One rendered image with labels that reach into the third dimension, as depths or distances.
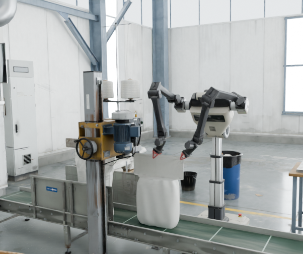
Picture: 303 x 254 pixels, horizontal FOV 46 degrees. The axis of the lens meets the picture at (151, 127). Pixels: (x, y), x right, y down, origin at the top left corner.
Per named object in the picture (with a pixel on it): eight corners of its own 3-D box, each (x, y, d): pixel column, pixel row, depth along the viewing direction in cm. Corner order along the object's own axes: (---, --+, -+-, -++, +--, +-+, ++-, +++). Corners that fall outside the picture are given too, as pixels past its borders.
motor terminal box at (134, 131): (140, 138, 302) (140, 125, 301) (139, 140, 292) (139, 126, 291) (130, 139, 303) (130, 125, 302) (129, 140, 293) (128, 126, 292)
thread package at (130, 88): (143, 99, 311) (143, 79, 310) (133, 99, 297) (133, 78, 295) (127, 99, 320) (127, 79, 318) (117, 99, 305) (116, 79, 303)
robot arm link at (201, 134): (216, 100, 277) (206, 93, 284) (211, 101, 274) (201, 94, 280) (204, 143, 301) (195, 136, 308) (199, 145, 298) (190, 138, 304)
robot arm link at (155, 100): (160, 88, 300) (149, 89, 305) (157, 91, 295) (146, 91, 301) (169, 134, 317) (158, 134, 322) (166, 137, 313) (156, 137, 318)
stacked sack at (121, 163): (132, 165, 648) (132, 157, 646) (112, 173, 590) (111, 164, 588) (112, 163, 668) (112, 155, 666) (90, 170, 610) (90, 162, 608)
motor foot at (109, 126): (120, 134, 302) (120, 124, 301) (112, 135, 292) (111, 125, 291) (111, 133, 306) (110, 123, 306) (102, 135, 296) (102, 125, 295)
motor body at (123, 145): (135, 151, 302) (135, 122, 300) (125, 154, 289) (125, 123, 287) (120, 150, 310) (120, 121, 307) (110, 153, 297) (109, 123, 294)
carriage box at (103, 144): (124, 154, 323) (124, 119, 320) (101, 161, 294) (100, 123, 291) (102, 152, 335) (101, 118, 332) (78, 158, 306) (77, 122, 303)
